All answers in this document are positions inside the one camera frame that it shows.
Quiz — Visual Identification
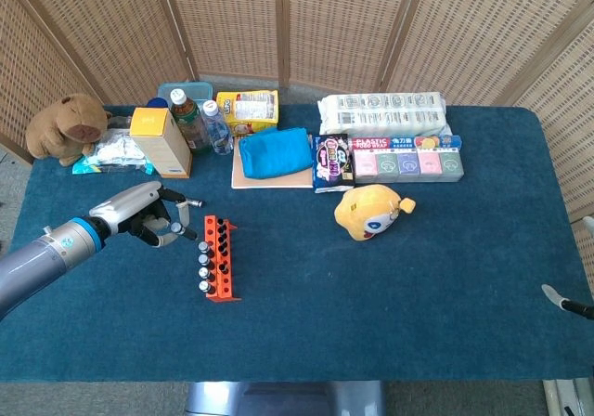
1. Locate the white metal frame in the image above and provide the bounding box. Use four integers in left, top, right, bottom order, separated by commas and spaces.
542, 378, 594, 416

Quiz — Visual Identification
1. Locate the yellow snack bag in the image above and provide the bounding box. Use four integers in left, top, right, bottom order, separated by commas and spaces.
215, 89, 280, 137

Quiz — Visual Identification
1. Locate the plastic food wrap box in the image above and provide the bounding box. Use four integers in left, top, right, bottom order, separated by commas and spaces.
348, 135, 463, 151

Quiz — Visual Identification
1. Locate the brown capybara plush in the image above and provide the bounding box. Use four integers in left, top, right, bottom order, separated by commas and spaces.
25, 93, 114, 167

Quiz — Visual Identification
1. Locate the tall yellow cardboard box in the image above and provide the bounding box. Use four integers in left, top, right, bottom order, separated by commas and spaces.
128, 107, 193, 179

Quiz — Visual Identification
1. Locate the white paper roll pack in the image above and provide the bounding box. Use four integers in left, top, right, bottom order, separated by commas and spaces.
317, 91, 453, 139

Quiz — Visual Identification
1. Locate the orange battery rack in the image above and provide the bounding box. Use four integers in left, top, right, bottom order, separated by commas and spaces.
202, 214, 242, 304

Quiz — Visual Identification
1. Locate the blue carpet table cover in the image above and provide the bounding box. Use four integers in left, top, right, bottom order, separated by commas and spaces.
0, 104, 594, 384

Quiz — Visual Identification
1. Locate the blue lidded plastic container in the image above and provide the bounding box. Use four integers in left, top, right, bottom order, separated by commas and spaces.
156, 80, 213, 111

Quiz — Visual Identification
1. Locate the silver wet wipes pack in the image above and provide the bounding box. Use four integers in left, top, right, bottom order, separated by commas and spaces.
71, 127, 157, 176

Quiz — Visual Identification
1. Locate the beige flat board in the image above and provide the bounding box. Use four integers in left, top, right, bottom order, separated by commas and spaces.
230, 136, 315, 189

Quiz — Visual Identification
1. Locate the yellow plush toy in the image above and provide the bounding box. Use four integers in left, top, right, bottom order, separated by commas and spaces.
334, 184, 417, 242

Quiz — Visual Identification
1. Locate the dark purple pad pack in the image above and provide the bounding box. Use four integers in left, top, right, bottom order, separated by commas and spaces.
312, 133, 356, 194

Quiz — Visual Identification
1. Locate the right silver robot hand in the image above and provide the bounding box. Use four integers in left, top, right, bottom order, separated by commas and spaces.
541, 215, 594, 320

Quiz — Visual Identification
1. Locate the green tea bottle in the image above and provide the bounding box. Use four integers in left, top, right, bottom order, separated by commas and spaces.
168, 88, 213, 154

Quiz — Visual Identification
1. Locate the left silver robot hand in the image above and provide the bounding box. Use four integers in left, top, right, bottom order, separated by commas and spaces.
87, 181, 191, 249

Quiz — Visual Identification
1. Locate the folded blue cloth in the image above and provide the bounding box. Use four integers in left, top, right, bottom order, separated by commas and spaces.
238, 126, 314, 180

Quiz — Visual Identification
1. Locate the clear water bottle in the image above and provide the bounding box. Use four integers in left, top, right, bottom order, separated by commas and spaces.
200, 99, 235, 156

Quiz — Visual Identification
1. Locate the grey robot torso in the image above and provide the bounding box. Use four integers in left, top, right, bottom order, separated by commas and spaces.
185, 381, 387, 416

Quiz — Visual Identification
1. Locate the woven rattan folding screen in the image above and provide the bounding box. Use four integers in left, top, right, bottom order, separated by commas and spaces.
0, 0, 594, 245

